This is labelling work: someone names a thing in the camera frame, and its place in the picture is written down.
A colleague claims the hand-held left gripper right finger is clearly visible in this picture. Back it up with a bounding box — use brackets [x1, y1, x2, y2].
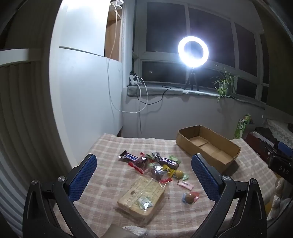
[191, 153, 267, 238]

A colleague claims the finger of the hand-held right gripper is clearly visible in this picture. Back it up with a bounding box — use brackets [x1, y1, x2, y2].
[278, 141, 293, 158]

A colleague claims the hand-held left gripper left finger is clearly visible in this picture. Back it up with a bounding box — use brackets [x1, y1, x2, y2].
[22, 154, 98, 238]

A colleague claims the pink sachet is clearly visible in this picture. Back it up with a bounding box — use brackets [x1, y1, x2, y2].
[177, 180, 193, 190]

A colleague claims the foil-wrapped chocolate ball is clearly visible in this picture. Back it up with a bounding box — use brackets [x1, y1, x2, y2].
[182, 192, 200, 204]

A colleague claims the brown cardboard box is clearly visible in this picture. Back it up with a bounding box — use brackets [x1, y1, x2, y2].
[176, 125, 241, 174]

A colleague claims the large clear cracker packet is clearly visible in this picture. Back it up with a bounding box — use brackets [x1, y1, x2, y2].
[117, 176, 168, 225]

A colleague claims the lace covered furniture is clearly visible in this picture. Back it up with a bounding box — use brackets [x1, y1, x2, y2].
[263, 119, 293, 149]

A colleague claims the pale plush toy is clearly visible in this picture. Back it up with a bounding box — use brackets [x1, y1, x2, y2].
[267, 178, 289, 220]

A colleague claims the red box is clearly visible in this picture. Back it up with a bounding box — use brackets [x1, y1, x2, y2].
[245, 130, 275, 161]

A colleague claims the yellow wrapped candy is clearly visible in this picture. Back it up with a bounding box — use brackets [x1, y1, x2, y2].
[163, 164, 176, 176]

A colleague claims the brown chocolate bar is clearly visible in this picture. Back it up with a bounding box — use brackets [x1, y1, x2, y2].
[118, 150, 139, 162]
[159, 157, 179, 168]

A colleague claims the pink checked tablecloth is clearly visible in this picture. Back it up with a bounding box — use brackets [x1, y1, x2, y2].
[51, 133, 278, 238]

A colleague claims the green printed carton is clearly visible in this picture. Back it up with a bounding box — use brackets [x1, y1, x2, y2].
[235, 114, 251, 139]

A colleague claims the red candy packet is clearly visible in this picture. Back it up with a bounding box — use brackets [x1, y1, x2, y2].
[128, 160, 147, 175]

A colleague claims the dark purple candy packet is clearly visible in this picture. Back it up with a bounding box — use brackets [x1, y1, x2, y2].
[134, 157, 149, 170]

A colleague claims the olive curtain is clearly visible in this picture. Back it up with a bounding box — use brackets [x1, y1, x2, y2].
[266, 23, 293, 110]

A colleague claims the potted spider plant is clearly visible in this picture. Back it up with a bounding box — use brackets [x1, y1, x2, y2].
[211, 65, 241, 102]

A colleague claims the white cabinet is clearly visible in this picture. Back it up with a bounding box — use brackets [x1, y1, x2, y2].
[49, 0, 125, 156]

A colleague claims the white power strip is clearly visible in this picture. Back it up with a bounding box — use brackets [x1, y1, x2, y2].
[129, 73, 142, 86]

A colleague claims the wooden shelf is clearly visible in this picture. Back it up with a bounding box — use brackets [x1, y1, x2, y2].
[105, 7, 122, 61]

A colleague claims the window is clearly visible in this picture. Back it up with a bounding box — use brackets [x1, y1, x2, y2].
[133, 0, 270, 103]

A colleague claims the black cable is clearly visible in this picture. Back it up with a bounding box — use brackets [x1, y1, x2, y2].
[137, 85, 183, 106]

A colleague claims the ring light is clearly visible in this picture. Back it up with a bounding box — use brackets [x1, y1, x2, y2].
[178, 35, 209, 68]

